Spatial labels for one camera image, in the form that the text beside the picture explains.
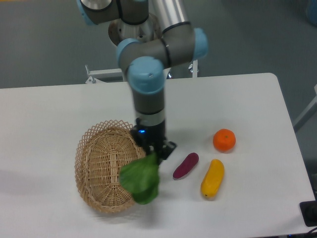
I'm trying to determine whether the orange mandarin fruit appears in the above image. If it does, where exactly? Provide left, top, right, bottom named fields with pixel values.
left=212, top=128, right=236, bottom=152

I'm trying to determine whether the yellow mango fruit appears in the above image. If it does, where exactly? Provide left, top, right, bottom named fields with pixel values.
left=201, top=159, right=225, bottom=198

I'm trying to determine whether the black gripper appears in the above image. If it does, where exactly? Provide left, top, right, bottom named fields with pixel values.
left=130, top=118, right=177, bottom=165

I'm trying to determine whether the purple sweet potato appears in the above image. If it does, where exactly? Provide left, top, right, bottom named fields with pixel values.
left=172, top=153, right=199, bottom=179

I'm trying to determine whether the black device at table edge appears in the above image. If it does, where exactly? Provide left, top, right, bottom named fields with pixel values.
left=299, top=201, right=317, bottom=227

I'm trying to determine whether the green bok choy vegetable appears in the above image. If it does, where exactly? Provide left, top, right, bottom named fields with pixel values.
left=119, top=153, right=160, bottom=205

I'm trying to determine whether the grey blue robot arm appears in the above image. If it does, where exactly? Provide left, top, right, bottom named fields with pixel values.
left=77, top=0, right=209, bottom=163

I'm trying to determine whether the woven wicker basket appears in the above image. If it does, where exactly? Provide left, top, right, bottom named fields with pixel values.
left=74, top=120, right=145, bottom=214

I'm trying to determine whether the white table leg frame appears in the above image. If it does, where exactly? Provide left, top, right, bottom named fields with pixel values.
left=293, top=85, right=317, bottom=133

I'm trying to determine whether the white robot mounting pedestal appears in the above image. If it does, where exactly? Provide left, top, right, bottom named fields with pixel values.
left=84, top=12, right=200, bottom=84

